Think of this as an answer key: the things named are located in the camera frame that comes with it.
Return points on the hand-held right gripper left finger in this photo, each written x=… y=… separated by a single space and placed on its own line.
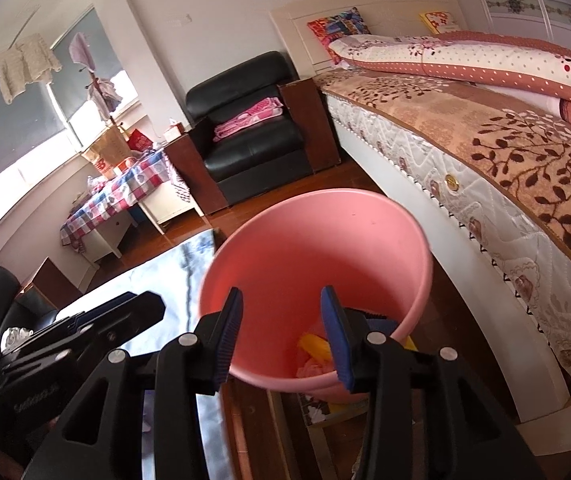
x=229 y=337

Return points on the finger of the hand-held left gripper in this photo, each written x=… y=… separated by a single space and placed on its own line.
x=140 y=310
x=105 y=310

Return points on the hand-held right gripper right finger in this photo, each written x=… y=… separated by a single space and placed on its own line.
x=338 y=342

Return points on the yellow foam net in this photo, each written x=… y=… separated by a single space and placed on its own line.
x=315 y=347

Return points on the pink wrapper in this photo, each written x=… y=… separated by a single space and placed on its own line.
x=315 y=370

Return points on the yellow plastic bag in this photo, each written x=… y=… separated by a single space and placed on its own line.
x=410 y=345

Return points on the pink plastic bucket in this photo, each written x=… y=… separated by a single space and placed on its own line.
x=290 y=260

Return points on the white cloth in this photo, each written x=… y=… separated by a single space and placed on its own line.
x=15 y=337

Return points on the black leather sofa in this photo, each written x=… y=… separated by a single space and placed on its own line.
x=15 y=300

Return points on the white desk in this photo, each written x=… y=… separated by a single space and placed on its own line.
x=170 y=207

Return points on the checked tablecloth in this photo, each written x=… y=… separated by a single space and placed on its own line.
x=115 y=195

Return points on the brown paper bag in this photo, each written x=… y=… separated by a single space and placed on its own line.
x=108 y=152

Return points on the red paper bag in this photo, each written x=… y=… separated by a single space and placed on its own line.
x=140 y=140

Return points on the white bed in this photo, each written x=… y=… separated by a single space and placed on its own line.
x=415 y=185

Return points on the tissue box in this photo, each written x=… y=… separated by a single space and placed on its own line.
x=173 y=131

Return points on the black leather armchair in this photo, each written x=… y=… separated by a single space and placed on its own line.
x=250 y=150

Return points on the bay window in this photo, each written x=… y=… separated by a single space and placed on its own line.
x=5 y=130

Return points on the white hanging shirt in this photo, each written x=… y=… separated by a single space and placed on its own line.
x=108 y=97

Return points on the wooden coat rack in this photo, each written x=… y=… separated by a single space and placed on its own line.
x=100 y=95

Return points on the pink folded blanket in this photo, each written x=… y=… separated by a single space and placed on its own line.
x=248 y=117

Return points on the white knit garment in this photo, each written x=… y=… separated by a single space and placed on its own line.
x=25 y=65

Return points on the pink hanging garment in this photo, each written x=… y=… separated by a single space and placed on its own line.
x=83 y=52

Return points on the brown leaf patterned blanket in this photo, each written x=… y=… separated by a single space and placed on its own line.
x=515 y=150

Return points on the dotted floral quilt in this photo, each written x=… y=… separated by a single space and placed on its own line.
x=465 y=60

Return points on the colourful patterned pillow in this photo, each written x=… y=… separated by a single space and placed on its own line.
x=340 y=30

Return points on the yellow pillow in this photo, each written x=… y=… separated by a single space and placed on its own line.
x=440 y=21

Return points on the metal table frame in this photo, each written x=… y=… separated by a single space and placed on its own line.
x=280 y=435

